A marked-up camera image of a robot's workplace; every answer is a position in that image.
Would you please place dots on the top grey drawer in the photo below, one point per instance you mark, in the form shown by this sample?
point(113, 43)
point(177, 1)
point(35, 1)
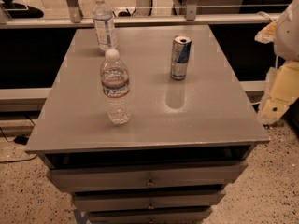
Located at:
point(146, 177)

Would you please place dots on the clear water bottle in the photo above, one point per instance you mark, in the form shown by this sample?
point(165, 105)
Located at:
point(103, 20)
point(114, 76)

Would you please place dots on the grey drawer cabinet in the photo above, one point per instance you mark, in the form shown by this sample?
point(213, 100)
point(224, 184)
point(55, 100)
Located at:
point(205, 117)

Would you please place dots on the grey drawer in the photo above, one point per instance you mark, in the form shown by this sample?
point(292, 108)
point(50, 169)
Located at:
point(149, 201)
point(154, 216)
point(146, 177)

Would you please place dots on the grey metal railing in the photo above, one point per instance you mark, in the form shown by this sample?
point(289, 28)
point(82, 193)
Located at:
point(77, 13)

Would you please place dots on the near clear water bottle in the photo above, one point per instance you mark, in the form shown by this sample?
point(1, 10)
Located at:
point(114, 76)

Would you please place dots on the far clear water bottle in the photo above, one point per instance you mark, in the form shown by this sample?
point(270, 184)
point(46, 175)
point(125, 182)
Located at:
point(103, 20)

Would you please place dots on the black chair base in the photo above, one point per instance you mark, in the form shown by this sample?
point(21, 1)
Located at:
point(18, 6)

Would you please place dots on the bottom grey drawer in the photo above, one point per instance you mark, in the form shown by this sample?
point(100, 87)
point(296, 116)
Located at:
point(154, 216)

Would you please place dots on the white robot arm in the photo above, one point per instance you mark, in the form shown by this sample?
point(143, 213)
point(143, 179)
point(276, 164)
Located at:
point(282, 81)

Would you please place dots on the middle grey drawer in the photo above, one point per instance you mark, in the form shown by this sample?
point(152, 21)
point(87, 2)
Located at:
point(149, 201)

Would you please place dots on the red bull can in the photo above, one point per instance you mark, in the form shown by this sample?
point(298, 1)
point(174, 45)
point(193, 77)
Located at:
point(181, 48)

